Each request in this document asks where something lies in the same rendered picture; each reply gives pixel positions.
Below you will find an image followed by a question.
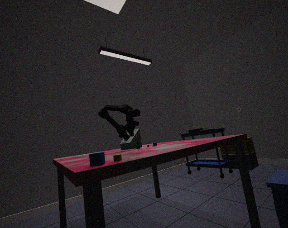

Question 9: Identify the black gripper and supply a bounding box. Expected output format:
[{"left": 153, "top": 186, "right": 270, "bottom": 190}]
[{"left": 123, "top": 118, "right": 138, "bottom": 135}]

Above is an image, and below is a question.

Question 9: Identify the small yellow block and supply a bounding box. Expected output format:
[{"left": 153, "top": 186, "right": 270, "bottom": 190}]
[{"left": 113, "top": 154, "right": 122, "bottom": 162}]

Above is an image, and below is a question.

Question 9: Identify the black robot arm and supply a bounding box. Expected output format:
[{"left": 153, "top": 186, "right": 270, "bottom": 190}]
[{"left": 98, "top": 104, "right": 140, "bottom": 141}]

